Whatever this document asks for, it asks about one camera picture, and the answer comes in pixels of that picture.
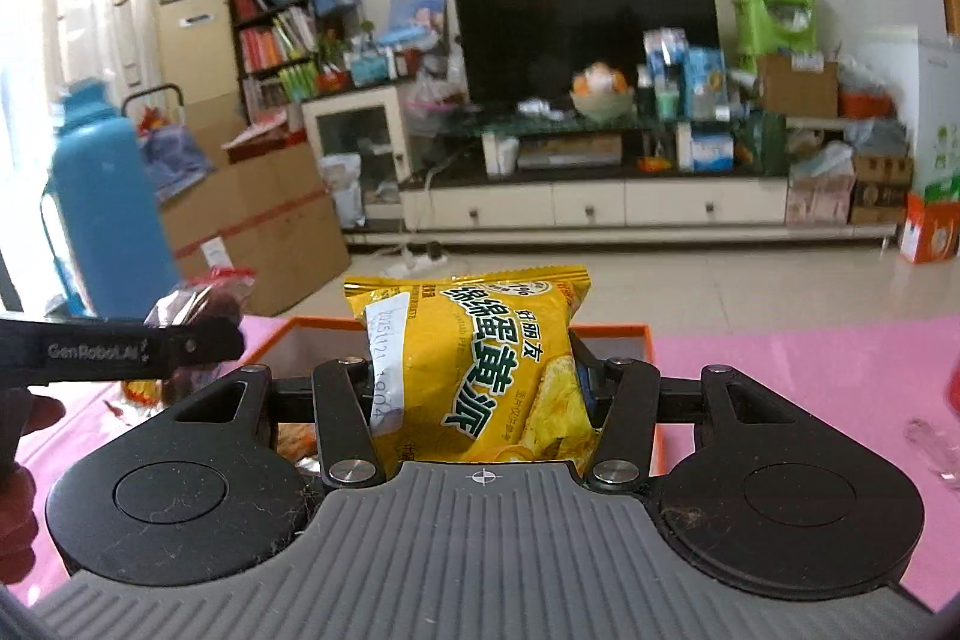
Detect white television stand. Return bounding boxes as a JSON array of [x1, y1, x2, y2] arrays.
[[401, 107, 901, 245]]

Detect white glass-door cabinet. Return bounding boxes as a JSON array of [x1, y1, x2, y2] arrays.
[[301, 85, 412, 229]]

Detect yellow snack packet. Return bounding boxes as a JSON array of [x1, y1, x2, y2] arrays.
[[343, 265, 605, 467]]

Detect clear plastic wrapper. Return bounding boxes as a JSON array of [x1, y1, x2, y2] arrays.
[[904, 416, 960, 483]]

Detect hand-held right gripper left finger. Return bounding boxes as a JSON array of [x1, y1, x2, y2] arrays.
[[172, 356, 395, 489]]

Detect clear packet of dark snacks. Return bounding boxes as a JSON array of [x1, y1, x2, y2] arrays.
[[120, 269, 260, 420]]

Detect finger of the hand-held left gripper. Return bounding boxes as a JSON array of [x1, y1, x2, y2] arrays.
[[148, 316, 246, 380]]

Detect black flat television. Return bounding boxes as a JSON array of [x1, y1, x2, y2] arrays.
[[448, 0, 722, 109]]

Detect bowl of fruit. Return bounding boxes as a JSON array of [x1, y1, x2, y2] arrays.
[[570, 62, 631, 124]]

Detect orange and white carton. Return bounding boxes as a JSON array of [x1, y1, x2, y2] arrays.
[[900, 194, 960, 266]]

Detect white power strip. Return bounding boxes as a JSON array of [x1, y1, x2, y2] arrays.
[[382, 242, 451, 277]]

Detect pink table mat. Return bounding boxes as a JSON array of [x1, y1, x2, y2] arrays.
[[15, 310, 960, 611]]

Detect blue picture board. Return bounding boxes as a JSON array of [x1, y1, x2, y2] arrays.
[[386, 0, 451, 49]]

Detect dark bookshelf with books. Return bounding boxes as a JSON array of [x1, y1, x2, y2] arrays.
[[214, 0, 361, 124]]

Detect small brown cardboard box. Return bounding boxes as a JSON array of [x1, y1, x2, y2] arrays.
[[757, 53, 839, 120]]

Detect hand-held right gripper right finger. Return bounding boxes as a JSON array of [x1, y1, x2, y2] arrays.
[[571, 340, 760, 492]]

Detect beige standing air conditioner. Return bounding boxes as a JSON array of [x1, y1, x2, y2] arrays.
[[157, 0, 233, 109]]

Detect blue water bottle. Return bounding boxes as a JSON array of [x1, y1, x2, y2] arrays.
[[46, 77, 181, 320]]

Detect person's left hand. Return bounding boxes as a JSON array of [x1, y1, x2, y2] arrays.
[[0, 385, 65, 587]]

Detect pile of blue tissue packs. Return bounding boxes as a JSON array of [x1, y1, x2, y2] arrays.
[[641, 29, 732, 120]]

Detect green plastic rack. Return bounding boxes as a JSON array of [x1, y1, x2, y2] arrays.
[[727, 0, 818, 71]]

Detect orange cardboard box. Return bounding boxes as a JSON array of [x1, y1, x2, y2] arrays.
[[240, 316, 661, 483]]

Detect large taped cardboard box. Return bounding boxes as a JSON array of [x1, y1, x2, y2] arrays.
[[161, 107, 350, 319]]

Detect pink tissue pack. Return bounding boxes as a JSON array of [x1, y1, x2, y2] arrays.
[[786, 171, 856, 225]]

